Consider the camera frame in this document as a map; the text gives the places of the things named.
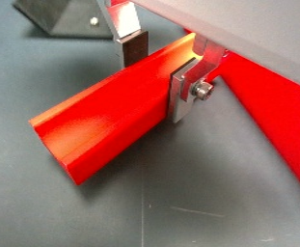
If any red shape sorting block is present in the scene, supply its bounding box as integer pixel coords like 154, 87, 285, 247
183, 28, 300, 200

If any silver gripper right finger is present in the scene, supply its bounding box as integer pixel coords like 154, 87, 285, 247
169, 34, 226, 123

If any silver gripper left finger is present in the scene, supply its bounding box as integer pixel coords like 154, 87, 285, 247
97, 0, 149, 68

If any red arch object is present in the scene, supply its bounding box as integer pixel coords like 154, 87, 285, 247
30, 34, 195, 184

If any black curved fixture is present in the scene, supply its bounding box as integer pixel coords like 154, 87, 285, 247
14, 0, 113, 39

